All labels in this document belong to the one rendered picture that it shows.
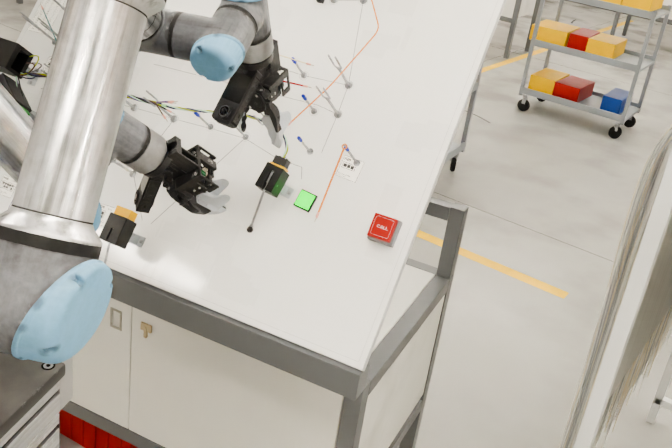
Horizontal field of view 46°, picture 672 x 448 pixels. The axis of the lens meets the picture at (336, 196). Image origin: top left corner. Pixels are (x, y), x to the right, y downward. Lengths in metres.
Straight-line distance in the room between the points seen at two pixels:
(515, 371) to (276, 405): 1.64
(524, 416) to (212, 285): 1.63
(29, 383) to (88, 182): 0.30
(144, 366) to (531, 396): 1.67
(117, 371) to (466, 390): 1.49
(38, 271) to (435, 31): 1.17
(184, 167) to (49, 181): 0.57
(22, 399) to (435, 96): 1.06
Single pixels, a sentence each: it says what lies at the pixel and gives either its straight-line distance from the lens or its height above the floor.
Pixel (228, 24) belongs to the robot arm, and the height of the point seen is 1.53.
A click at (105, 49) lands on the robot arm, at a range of 0.88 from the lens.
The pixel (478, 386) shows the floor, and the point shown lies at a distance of 3.14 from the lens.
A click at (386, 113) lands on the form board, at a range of 1.73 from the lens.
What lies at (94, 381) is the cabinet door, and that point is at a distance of 2.13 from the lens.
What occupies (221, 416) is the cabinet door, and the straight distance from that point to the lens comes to 1.91.
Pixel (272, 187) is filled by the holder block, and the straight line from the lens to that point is 1.64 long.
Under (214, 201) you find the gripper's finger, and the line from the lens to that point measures 1.48.
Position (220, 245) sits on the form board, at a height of 0.98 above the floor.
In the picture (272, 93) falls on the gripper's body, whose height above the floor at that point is 1.37.
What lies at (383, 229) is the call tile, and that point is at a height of 1.11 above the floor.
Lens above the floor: 1.82
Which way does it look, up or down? 24 degrees down
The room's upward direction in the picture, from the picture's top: 8 degrees clockwise
